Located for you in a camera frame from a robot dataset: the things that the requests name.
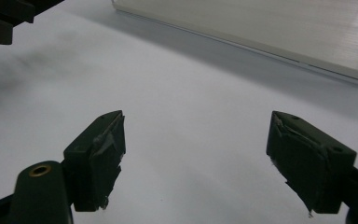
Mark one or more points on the white flat panel board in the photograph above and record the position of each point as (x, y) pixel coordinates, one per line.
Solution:
(261, 28)

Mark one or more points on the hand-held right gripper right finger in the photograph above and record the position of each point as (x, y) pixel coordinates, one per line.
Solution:
(307, 168)

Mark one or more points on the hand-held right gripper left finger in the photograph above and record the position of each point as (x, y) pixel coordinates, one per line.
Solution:
(93, 161)

